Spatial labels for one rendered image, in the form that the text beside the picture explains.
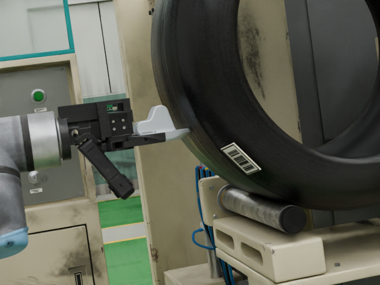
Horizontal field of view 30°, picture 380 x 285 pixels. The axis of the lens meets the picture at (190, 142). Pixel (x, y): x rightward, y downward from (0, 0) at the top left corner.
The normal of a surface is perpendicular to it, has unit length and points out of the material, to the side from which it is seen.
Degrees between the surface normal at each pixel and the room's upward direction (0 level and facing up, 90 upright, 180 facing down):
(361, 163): 101
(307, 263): 90
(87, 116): 90
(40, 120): 44
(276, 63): 90
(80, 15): 90
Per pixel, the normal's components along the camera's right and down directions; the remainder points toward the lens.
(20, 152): 0.25, 0.29
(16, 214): 0.87, -0.31
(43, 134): 0.19, -0.16
